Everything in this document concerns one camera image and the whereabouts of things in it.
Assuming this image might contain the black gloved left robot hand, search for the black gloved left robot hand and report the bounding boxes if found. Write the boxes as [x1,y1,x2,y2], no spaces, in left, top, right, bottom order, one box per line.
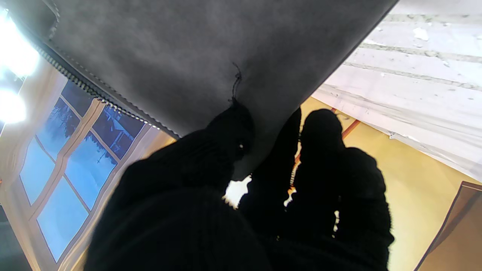
[84,99,395,271]

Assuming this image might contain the grey fabric storage pouch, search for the grey fabric storage pouch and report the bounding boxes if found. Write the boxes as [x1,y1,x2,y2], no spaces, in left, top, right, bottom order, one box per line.
[0,0,400,181]

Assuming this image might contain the white framed night window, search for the white framed night window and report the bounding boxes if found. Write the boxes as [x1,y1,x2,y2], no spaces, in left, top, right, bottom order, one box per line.
[0,79,159,264]

